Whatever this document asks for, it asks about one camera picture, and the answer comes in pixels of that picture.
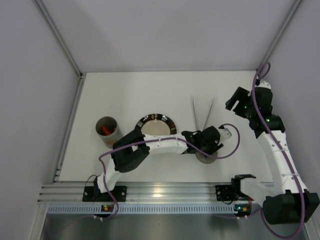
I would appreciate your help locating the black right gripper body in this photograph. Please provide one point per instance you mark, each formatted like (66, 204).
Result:
(235, 100)

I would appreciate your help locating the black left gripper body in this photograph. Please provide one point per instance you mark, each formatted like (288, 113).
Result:
(211, 146)

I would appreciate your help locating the grey round container lid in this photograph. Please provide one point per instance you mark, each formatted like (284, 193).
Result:
(206, 160)

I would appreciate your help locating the metal tongs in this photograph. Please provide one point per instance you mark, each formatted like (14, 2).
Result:
(201, 108)

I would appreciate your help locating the red sausage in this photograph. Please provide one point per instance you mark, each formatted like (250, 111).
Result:
(105, 130)

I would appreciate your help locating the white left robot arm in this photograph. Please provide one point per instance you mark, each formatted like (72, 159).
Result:
(132, 149)

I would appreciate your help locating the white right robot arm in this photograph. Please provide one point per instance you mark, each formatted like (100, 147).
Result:
(289, 200)

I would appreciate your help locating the grey cylindrical lunch container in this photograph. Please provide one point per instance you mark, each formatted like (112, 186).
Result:
(113, 126)

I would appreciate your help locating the dark patterned round plate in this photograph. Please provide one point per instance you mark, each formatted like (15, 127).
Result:
(156, 124)

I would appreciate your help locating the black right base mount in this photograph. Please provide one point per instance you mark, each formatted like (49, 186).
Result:
(229, 193)

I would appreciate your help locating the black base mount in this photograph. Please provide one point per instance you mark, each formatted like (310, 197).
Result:
(229, 193)
(92, 194)

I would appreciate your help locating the aluminium right frame post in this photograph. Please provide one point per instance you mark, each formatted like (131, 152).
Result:
(283, 27)

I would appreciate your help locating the aluminium frame post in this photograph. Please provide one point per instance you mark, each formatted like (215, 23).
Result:
(41, 7)
(283, 27)

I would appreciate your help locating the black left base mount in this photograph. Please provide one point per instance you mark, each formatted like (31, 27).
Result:
(92, 194)

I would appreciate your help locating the grey slotted cable duct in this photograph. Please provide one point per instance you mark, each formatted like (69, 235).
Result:
(129, 209)

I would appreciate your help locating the aluminium mounting rail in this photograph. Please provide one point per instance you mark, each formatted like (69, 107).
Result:
(137, 192)

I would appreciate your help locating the aluminium left frame post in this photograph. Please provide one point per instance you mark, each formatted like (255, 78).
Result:
(41, 7)

